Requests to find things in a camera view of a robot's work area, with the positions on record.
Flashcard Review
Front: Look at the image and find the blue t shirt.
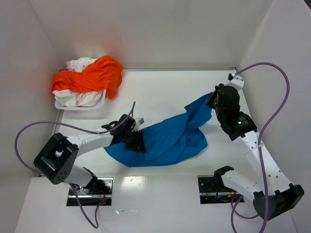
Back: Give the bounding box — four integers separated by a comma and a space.
105, 94, 212, 167

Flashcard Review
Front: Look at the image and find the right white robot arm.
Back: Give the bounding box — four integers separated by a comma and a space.
207, 83, 305, 220

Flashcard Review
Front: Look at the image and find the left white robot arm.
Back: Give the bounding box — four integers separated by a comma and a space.
34, 114, 146, 192

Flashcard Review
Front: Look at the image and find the orange t shirt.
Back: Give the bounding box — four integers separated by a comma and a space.
51, 55, 123, 99

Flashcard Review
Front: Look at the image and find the white t shirt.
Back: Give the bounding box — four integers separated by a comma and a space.
52, 57, 103, 107

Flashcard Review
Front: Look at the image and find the white plastic basket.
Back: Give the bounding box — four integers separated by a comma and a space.
52, 89, 106, 111

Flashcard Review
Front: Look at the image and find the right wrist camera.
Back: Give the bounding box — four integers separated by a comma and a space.
226, 73, 244, 91

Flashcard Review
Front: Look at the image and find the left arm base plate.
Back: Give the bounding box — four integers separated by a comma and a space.
66, 177, 114, 207

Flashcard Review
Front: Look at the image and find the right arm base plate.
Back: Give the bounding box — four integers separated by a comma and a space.
197, 175, 240, 204

